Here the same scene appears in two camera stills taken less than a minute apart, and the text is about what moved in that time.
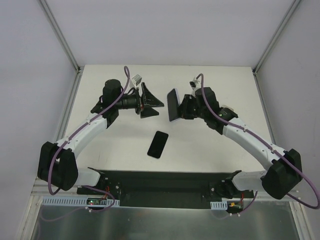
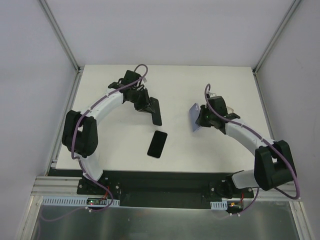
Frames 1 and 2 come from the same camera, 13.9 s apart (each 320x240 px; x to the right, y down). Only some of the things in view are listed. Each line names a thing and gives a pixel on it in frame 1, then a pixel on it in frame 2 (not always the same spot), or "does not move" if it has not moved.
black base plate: (162, 189) does not move
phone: (157, 147) does not move
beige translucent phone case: (224, 106) does not move
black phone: (173, 105) → (156, 117)
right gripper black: (184, 107) → (200, 118)
